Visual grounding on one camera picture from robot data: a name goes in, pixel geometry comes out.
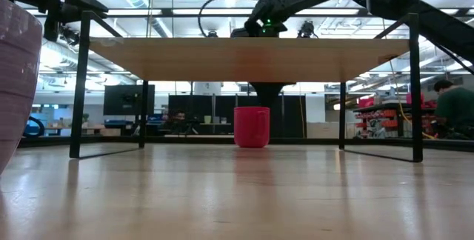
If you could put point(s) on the red mug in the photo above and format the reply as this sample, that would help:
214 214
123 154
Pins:
252 127

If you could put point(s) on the purple ribbed cup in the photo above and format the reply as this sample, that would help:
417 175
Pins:
16 84

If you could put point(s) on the wooden shelf board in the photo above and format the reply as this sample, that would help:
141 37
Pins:
248 60

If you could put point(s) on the black partition panels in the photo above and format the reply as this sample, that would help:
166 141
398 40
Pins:
218 116

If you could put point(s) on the cardboard box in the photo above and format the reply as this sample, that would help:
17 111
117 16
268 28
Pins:
326 130

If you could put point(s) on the person at desk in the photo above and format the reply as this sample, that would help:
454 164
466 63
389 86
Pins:
177 121

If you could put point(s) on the workbench with red bins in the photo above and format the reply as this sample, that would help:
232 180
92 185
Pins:
385 119

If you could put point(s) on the black monitor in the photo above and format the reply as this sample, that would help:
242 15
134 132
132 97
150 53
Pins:
127 100

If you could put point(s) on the blue storage bin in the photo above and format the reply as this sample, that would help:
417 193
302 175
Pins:
118 123

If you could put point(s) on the black clamp device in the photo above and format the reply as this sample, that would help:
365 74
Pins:
71 36

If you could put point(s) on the person at workbench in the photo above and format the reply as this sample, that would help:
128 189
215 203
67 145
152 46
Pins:
455 106

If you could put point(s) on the blue chair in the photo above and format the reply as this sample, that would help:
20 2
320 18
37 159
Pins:
35 127

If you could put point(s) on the black hanging camera device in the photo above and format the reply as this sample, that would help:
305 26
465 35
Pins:
306 29

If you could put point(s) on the black metal shelf leg frame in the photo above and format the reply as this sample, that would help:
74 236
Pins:
415 84
80 84

